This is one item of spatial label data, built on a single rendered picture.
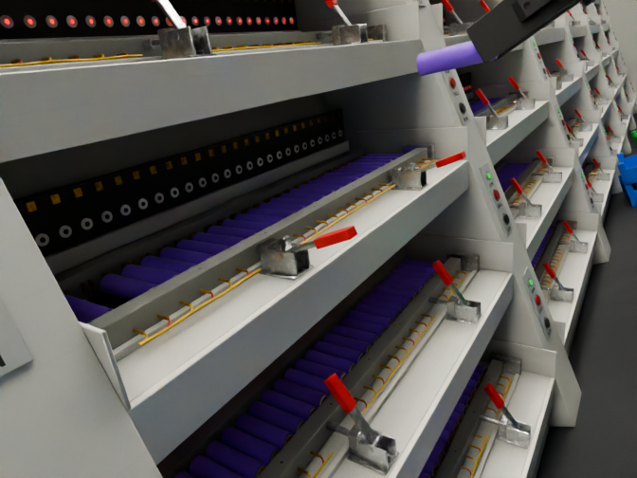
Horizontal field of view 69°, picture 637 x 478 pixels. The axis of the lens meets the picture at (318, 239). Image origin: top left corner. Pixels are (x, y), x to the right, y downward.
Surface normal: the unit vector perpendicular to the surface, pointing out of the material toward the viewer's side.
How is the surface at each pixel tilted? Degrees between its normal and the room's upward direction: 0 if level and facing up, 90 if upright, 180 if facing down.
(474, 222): 90
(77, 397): 90
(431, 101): 90
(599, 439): 0
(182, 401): 111
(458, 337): 21
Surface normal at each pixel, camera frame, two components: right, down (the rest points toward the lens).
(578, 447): -0.41, -0.90
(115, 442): 0.72, -0.24
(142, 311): 0.82, 0.10
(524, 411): -0.13, -0.93
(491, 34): -0.55, 0.35
